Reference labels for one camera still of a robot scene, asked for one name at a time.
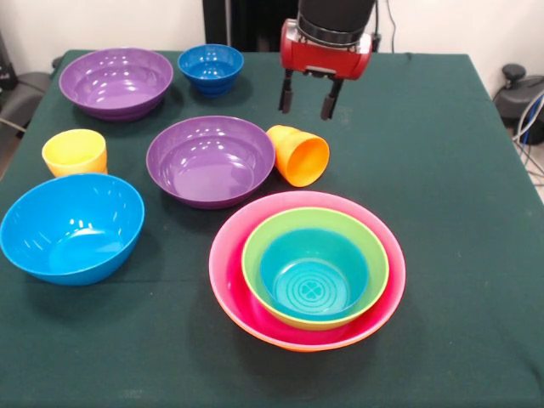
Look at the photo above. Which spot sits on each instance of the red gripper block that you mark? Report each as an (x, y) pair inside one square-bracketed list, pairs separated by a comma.
[(323, 59)]

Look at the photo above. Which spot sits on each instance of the orange plastic cup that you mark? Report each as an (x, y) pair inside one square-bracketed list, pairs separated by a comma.
[(304, 163)]

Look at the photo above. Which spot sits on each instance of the purple plastic bowl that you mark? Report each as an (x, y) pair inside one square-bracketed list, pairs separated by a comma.
[(115, 89), (210, 166)]

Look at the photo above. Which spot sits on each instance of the green plastic bowl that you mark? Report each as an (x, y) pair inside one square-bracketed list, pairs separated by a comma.
[(255, 246)]

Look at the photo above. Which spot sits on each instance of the light blue plastic cup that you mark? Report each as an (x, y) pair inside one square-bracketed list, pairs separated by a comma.
[(314, 272)]

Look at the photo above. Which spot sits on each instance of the pink plastic bowl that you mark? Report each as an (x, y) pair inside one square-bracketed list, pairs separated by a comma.
[(225, 255)]

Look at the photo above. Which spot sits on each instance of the yellow plastic cup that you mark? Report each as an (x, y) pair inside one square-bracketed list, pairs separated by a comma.
[(74, 153)]

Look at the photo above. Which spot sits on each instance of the orange plastic bowl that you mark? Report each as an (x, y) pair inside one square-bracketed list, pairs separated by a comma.
[(306, 349)]

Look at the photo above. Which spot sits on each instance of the light blue plastic bowl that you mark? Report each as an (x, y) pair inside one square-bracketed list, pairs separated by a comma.
[(72, 229)]

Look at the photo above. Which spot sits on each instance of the small dark blue bowl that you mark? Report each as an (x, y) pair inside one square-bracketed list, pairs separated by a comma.
[(210, 72)]

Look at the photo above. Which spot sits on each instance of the dark green table cloth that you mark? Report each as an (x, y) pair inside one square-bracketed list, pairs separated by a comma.
[(446, 212)]

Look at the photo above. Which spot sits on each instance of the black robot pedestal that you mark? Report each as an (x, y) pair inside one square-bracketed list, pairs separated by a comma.
[(255, 21)]

